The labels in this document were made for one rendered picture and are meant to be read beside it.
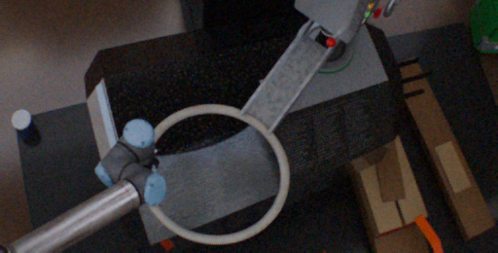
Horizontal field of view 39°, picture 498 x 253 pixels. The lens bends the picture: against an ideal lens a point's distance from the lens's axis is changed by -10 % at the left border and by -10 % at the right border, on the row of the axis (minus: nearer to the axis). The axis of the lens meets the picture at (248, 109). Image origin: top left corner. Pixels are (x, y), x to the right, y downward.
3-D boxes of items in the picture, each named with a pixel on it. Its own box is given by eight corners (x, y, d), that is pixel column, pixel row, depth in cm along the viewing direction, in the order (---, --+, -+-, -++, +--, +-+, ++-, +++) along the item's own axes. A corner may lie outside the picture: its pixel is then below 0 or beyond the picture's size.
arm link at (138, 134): (115, 134, 213) (136, 109, 217) (118, 150, 224) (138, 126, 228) (139, 153, 211) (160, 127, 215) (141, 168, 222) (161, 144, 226)
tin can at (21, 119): (32, 116, 346) (26, 106, 334) (39, 133, 343) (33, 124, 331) (15, 125, 344) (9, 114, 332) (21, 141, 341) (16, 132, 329)
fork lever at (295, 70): (347, -43, 261) (347, -48, 256) (391, -14, 258) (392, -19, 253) (231, 109, 256) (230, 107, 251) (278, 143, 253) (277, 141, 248)
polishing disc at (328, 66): (314, 80, 267) (314, 79, 266) (285, 32, 274) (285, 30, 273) (364, 57, 272) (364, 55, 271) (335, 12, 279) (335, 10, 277)
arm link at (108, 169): (110, 181, 205) (136, 149, 210) (87, 166, 212) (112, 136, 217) (124, 199, 211) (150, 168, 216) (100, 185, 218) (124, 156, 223)
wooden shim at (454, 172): (433, 148, 342) (434, 147, 341) (449, 141, 344) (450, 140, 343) (453, 195, 334) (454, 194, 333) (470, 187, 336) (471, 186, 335)
